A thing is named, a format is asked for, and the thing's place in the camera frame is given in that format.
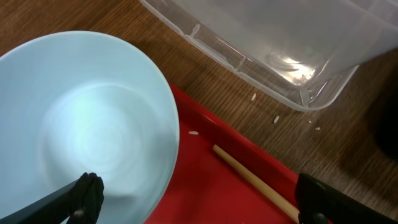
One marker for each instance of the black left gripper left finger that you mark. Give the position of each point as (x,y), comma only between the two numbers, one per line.
(79,202)

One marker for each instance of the red plastic serving tray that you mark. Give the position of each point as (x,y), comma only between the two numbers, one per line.
(206,189)

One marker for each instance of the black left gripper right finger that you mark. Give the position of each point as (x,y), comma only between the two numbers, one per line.
(319,203)

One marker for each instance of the clear plastic waste bin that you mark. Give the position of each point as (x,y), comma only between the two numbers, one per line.
(300,52)

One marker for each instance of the wooden chopstick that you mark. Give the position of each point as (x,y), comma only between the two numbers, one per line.
(284,205)

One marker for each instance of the small light blue bowl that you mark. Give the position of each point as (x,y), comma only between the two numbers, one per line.
(78,102)

